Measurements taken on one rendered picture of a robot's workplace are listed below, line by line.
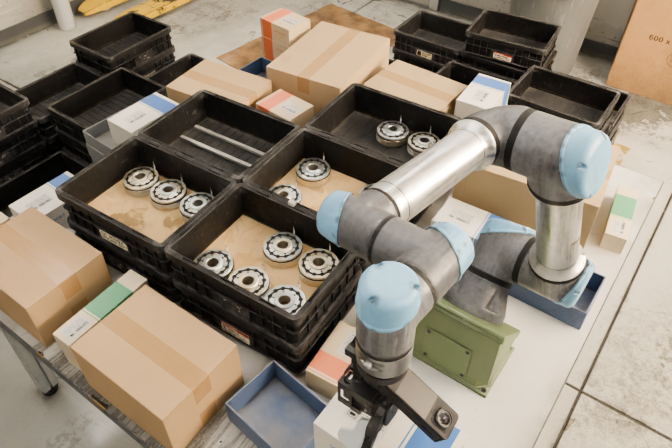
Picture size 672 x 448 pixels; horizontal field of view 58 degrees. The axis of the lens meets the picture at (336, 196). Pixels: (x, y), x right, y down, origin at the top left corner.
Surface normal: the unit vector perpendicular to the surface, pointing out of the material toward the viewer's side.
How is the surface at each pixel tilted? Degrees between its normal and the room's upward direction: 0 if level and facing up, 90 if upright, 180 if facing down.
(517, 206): 90
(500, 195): 90
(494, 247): 45
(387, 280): 0
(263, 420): 0
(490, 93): 0
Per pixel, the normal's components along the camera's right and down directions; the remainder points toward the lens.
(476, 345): -0.58, 0.55
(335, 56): 0.00, -0.74
